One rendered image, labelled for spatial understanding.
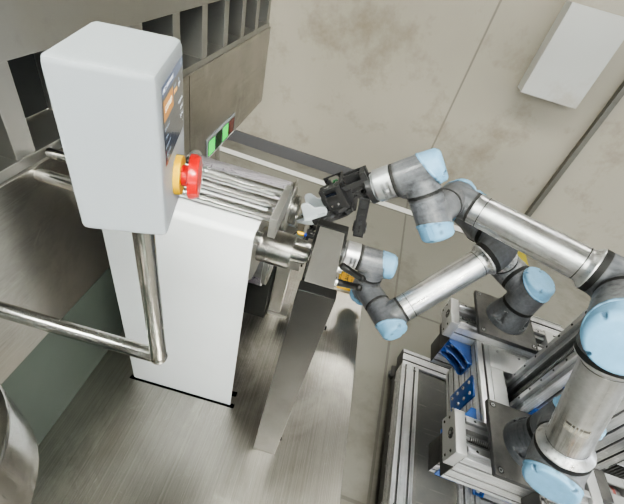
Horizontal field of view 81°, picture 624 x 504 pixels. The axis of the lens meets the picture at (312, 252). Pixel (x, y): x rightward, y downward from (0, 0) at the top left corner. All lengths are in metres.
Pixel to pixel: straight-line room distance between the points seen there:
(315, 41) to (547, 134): 2.02
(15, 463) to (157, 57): 0.24
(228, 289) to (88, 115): 0.44
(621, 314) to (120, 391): 1.00
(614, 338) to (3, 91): 0.95
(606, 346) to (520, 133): 2.88
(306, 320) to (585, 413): 0.62
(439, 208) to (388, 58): 2.60
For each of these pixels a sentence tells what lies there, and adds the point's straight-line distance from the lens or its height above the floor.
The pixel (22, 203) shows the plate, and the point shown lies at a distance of 0.66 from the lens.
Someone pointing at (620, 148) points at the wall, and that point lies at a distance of 3.82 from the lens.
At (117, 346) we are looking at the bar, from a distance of 0.44.
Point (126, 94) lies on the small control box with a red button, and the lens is 0.21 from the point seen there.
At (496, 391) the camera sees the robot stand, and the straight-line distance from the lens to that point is 1.50.
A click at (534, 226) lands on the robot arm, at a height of 1.41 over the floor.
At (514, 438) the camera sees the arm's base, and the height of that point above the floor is 0.86.
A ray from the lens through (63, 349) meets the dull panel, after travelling 0.89.
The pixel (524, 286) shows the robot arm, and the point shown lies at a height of 1.02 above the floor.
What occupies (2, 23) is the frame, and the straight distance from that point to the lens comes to 0.61.
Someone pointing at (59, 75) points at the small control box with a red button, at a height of 1.70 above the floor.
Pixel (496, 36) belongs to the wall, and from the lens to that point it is 3.33.
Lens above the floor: 1.78
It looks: 41 degrees down
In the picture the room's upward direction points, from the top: 16 degrees clockwise
